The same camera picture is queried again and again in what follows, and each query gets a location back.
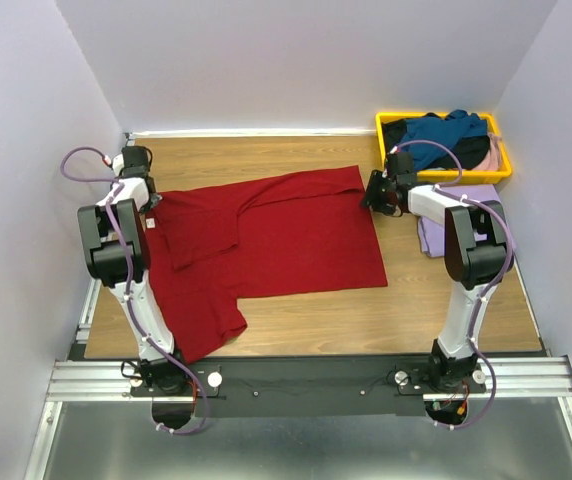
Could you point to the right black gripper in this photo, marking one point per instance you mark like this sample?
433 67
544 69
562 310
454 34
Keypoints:
375 179

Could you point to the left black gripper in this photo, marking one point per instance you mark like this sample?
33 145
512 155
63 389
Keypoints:
154 199

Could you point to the red t shirt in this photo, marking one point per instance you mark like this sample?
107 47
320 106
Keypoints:
302 232

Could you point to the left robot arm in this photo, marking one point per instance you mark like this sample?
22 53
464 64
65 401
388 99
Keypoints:
117 254

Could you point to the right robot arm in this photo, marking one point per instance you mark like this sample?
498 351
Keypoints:
478 251

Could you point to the folded purple t shirt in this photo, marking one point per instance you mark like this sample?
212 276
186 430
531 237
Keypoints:
432 234

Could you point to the black t shirt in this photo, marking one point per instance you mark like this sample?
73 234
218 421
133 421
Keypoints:
466 152

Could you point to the pink t shirt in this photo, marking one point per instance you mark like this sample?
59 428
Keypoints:
493 159

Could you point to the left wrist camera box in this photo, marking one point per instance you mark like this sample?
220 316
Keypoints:
117 165

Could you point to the aluminium front rail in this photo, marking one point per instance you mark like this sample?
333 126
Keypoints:
101 381

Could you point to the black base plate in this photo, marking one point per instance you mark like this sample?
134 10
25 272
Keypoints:
306 386

